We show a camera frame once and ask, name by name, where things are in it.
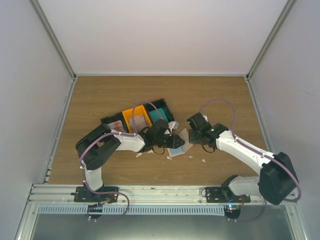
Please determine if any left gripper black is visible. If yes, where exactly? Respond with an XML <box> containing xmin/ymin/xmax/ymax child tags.
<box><xmin>154</xmin><ymin>134</ymin><xmax>185</xmax><ymax>149</ymax></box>

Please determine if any beige card holder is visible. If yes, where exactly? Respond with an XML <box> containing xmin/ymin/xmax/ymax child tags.
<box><xmin>168</xmin><ymin>128</ymin><xmax>193</xmax><ymax>158</ymax></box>

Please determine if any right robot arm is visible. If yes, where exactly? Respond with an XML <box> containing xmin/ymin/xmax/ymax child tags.
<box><xmin>187</xmin><ymin>112</ymin><xmax>300</xmax><ymax>205</ymax></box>

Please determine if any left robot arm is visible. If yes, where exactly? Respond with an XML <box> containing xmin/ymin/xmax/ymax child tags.
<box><xmin>75</xmin><ymin>119</ymin><xmax>185</xmax><ymax>202</ymax></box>

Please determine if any white pink card stack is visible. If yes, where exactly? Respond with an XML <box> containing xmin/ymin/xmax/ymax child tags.
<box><xmin>128</xmin><ymin>115</ymin><xmax>148</xmax><ymax>132</ymax></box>

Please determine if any red white card stack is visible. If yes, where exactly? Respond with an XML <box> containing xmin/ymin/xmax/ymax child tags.
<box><xmin>107</xmin><ymin>120</ymin><xmax>126</xmax><ymax>132</ymax></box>

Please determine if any black bin right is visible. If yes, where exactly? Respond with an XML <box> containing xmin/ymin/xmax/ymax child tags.
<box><xmin>143</xmin><ymin>98</ymin><xmax>175</xmax><ymax>123</ymax></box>

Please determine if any black bin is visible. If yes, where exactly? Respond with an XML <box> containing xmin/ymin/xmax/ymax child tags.
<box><xmin>143</xmin><ymin>98</ymin><xmax>175</xmax><ymax>123</ymax></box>
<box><xmin>100</xmin><ymin>112</ymin><xmax>127</xmax><ymax>132</ymax></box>

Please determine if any orange bin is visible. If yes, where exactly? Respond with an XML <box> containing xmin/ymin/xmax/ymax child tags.
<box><xmin>122</xmin><ymin>105</ymin><xmax>152</xmax><ymax>133</ymax></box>

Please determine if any black bin left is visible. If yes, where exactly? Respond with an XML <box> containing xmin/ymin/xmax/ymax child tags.
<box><xmin>100</xmin><ymin>112</ymin><xmax>127</xmax><ymax>132</ymax></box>

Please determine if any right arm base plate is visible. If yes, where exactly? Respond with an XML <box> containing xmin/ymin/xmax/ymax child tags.
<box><xmin>200</xmin><ymin>186</ymin><xmax>251</xmax><ymax>204</ymax></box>

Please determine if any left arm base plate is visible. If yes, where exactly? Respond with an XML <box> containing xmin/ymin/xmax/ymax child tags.
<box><xmin>70</xmin><ymin>185</ymin><xmax>119</xmax><ymax>203</ymax></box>

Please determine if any grey slotted cable duct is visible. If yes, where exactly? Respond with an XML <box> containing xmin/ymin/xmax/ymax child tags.
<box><xmin>38</xmin><ymin>204</ymin><xmax>225</xmax><ymax>216</ymax></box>

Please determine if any aluminium rail frame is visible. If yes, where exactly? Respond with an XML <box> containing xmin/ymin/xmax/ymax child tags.
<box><xmin>14</xmin><ymin>74</ymin><xmax>307</xmax><ymax>240</ymax></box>

